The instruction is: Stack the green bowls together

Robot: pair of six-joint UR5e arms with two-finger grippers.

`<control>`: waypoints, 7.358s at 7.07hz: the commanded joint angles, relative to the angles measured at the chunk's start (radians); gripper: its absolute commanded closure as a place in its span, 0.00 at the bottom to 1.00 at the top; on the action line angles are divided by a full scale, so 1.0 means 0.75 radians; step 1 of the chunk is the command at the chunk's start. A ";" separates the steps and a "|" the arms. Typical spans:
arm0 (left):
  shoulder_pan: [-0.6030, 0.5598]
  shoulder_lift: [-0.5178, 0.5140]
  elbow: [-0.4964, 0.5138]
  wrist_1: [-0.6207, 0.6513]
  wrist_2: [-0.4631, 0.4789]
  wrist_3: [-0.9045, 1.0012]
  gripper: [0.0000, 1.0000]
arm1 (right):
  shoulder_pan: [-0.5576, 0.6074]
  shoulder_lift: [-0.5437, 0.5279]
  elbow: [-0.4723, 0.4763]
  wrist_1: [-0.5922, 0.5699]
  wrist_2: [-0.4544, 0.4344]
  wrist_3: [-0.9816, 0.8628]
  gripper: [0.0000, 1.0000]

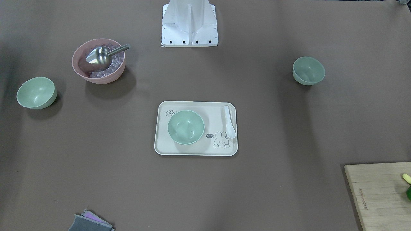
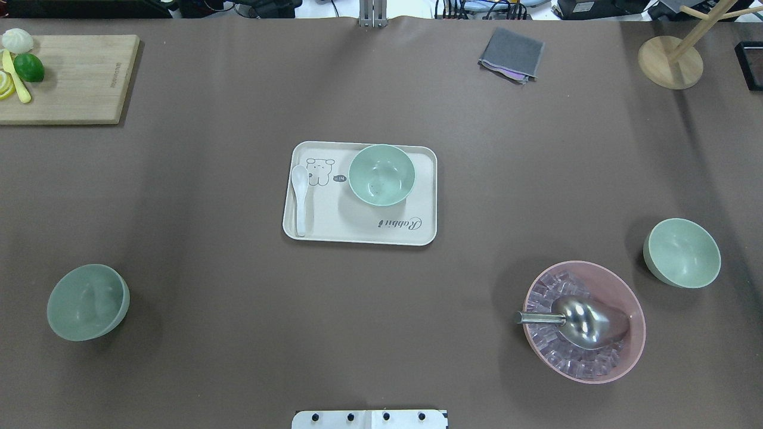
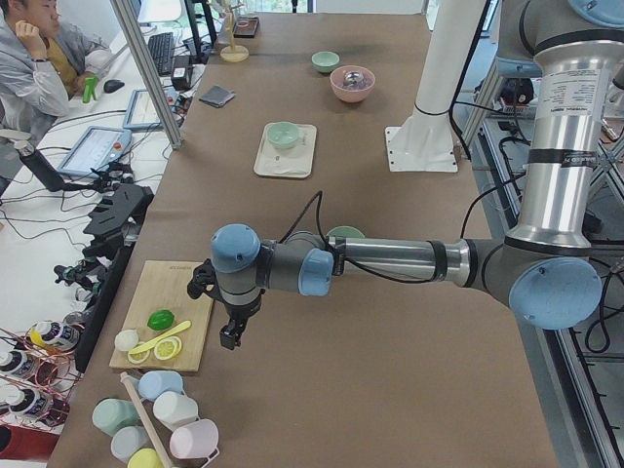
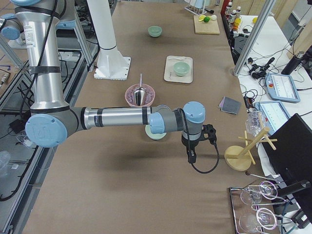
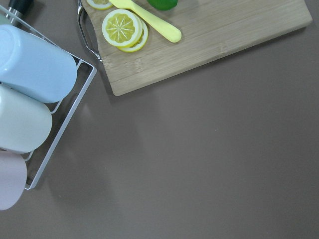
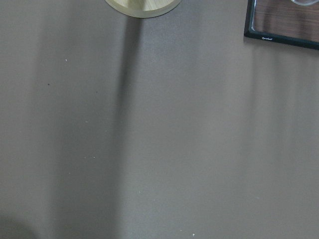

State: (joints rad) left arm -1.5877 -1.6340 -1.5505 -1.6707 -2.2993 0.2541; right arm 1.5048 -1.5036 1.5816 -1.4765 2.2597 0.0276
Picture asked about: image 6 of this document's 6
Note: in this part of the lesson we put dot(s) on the black framed wooden tray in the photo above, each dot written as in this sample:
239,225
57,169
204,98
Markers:
283,21

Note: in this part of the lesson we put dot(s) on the round light wooden base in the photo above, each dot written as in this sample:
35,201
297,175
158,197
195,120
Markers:
143,8

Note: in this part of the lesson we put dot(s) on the clear glass object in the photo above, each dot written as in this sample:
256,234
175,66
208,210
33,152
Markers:
305,2

